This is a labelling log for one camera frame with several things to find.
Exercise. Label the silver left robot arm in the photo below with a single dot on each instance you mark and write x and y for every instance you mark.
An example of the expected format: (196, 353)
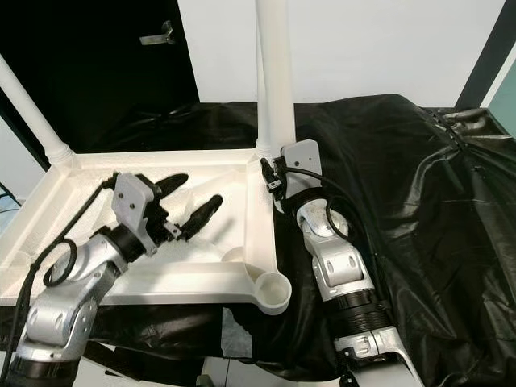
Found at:
(76, 314)

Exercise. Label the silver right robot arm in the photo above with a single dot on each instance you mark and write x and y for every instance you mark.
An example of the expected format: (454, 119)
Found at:
(339, 266)

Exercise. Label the black plastic cover sheet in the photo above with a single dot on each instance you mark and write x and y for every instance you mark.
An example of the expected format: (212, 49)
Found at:
(435, 242)

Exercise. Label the teal glass panel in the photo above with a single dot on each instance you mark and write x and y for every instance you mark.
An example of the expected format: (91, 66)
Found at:
(506, 105)

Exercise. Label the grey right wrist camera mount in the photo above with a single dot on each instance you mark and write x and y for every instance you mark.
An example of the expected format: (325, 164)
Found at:
(302, 157)

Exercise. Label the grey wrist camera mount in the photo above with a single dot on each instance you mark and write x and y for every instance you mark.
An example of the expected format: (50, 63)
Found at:
(302, 157)
(133, 197)

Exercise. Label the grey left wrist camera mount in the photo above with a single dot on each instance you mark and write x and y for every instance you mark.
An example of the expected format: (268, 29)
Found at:
(133, 197)

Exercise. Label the black window frame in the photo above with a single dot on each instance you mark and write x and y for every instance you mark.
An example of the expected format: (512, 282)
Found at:
(488, 56)

